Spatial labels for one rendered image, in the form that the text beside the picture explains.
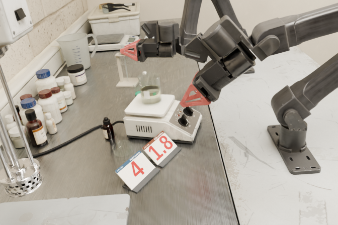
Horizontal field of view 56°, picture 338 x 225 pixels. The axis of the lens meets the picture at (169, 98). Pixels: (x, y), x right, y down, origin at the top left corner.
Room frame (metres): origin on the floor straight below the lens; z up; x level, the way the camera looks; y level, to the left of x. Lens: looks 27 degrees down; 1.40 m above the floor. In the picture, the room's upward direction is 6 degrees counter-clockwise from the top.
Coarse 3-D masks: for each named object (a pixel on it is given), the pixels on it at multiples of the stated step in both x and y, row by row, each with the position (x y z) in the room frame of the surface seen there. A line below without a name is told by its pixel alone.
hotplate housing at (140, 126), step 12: (192, 108) 0.83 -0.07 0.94; (132, 120) 0.76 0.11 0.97; (144, 120) 0.75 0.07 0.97; (156, 120) 0.74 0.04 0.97; (168, 120) 0.74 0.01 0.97; (132, 132) 0.76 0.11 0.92; (144, 132) 0.75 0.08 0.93; (156, 132) 0.74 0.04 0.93; (168, 132) 0.73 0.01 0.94; (180, 132) 0.72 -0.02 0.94
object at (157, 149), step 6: (162, 138) 0.71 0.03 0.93; (168, 138) 0.71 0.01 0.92; (156, 144) 0.68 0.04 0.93; (162, 144) 0.69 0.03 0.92; (168, 144) 0.70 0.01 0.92; (174, 144) 0.70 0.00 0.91; (150, 150) 0.66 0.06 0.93; (156, 150) 0.67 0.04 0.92; (162, 150) 0.67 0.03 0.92; (168, 150) 0.68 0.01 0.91; (156, 156) 0.65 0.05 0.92; (162, 156) 0.66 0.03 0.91
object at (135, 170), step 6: (138, 156) 0.63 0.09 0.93; (132, 162) 0.61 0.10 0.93; (138, 162) 0.62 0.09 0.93; (144, 162) 0.62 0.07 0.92; (126, 168) 0.59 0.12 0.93; (132, 168) 0.60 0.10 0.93; (138, 168) 0.60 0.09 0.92; (144, 168) 0.61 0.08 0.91; (150, 168) 0.62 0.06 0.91; (120, 174) 0.57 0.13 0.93; (126, 174) 0.58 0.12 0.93; (132, 174) 0.58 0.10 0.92; (138, 174) 0.59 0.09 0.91; (126, 180) 0.57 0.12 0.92; (132, 180) 0.57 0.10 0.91
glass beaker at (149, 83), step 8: (144, 72) 0.85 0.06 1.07; (152, 72) 0.85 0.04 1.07; (144, 80) 0.79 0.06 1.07; (152, 80) 0.79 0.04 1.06; (144, 88) 0.79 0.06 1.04; (152, 88) 0.79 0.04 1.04; (160, 88) 0.82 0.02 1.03; (144, 96) 0.80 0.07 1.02; (152, 96) 0.79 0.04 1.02; (160, 96) 0.81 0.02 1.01; (144, 104) 0.80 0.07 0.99; (152, 104) 0.79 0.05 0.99
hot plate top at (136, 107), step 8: (136, 96) 0.86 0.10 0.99; (168, 96) 0.84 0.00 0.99; (136, 104) 0.81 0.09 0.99; (160, 104) 0.79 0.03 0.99; (168, 104) 0.79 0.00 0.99; (128, 112) 0.77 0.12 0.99; (136, 112) 0.76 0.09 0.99; (144, 112) 0.76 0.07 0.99; (152, 112) 0.75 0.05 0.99; (160, 112) 0.75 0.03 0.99
